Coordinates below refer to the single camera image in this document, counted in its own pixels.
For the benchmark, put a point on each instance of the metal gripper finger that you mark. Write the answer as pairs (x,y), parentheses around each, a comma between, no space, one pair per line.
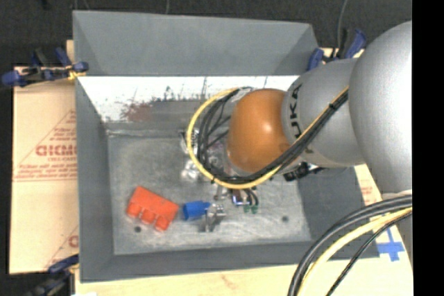
(218,192)
(212,218)

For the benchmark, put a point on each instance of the orange toy block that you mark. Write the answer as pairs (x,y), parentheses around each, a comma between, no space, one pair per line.
(150,208)

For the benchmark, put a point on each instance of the clear crumpled plastic thing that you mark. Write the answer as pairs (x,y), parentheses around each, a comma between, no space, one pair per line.
(189,170)

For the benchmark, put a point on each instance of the grey metal bin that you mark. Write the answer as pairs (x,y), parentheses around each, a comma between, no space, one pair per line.
(180,45)

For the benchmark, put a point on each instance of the black cylinder on white bracket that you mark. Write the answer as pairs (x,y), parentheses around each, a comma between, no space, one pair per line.
(295,174)

